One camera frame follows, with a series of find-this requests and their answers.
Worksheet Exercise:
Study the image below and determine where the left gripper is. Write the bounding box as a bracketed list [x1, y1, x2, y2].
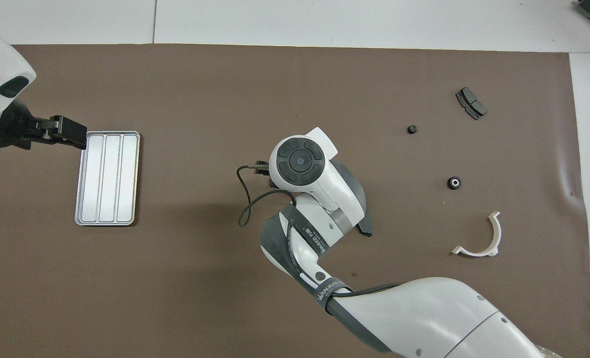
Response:
[0, 98, 40, 150]

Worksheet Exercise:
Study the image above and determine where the silver metal tray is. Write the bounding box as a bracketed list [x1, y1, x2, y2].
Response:
[74, 130, 141, 227]

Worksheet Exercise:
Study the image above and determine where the black brake pad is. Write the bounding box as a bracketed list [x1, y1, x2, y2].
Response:
[461, 87, 488, 117]
[455, 92, 480, 121]

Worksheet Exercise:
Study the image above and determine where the black cable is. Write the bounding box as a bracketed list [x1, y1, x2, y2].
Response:
[237, 160, 297, 228]

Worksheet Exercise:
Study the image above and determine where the white curved plastic bracket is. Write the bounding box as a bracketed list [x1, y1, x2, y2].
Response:
[451, 211, 502, 258]

